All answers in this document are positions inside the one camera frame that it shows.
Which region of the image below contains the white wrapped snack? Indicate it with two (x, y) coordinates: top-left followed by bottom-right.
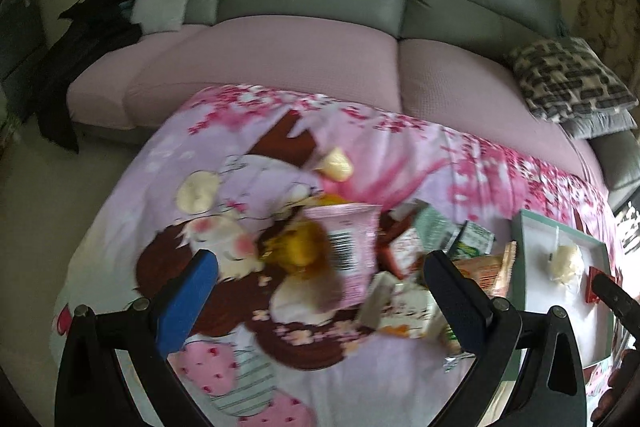
(544, 243), (583, 285)

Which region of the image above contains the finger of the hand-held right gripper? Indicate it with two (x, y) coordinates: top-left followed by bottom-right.
(594, 273), (640, 338)

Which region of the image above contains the red white snack packet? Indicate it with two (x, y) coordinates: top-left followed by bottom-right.
(382, 227), (426, 280)

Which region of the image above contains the orange snack packet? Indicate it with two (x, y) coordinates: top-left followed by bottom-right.
(452, 241), (518, 298)

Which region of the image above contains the green foil snack packet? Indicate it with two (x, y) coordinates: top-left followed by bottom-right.
(447, 221), (496, 258)

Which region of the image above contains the pink snack packet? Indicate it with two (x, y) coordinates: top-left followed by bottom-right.
(304, 203), (383, 308)

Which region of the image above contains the white snack box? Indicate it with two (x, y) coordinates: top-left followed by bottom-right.
(355, 271), (396, 330)

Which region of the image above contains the pale yellow snack packet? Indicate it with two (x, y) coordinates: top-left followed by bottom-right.
(312, 147), (355, 182)

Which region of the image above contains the person's right hand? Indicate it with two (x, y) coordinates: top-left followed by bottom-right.
(590, 349), (640, 427)

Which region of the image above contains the black white printed cloth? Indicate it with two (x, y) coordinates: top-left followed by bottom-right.
(612, 192), (640, 253)

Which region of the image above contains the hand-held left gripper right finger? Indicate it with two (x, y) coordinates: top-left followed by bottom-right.
(422, 251), (586, 427)

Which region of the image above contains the black white patterned pillow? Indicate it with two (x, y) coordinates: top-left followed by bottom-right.
(505, 38), (638, 124)

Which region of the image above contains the grey pillow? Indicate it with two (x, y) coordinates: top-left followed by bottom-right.
(562, 109), (638, 140)

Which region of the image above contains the grey green box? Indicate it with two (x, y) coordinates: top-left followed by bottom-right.
(500, 209), (617, 383)

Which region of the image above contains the white floral snack packet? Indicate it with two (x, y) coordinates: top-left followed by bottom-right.
(377, 282), (451, 340)

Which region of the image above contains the yellow snack bag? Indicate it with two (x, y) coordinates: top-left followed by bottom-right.
(260, 194), (333, 278)

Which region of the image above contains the black clothing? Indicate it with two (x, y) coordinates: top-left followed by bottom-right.
(35, 0), (151, 155)

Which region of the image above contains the grey sofa with pink cover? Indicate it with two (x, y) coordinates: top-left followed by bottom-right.
(65, 0), (640, 208)

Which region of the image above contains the pink printed blanket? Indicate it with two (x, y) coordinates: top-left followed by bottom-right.
(52, 84), (621, 427)

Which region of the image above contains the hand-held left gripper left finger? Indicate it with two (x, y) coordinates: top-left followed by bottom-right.
(55, 249), (221, 427)

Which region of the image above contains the silver green foil packet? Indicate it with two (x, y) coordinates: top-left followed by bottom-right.
(440, 327), (476, 373)

